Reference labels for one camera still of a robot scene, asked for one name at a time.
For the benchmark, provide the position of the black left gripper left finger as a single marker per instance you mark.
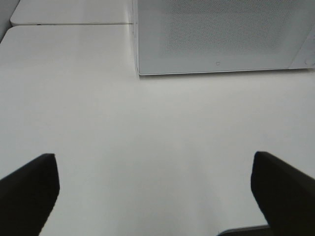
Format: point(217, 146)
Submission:
point(28, 195)

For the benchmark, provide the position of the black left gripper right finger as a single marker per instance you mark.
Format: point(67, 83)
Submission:
point(284, 194)

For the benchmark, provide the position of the white microwave door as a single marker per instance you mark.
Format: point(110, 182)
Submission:
point(216, 37)

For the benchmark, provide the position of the white microwave oven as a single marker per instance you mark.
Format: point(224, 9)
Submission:
point(221, 37)

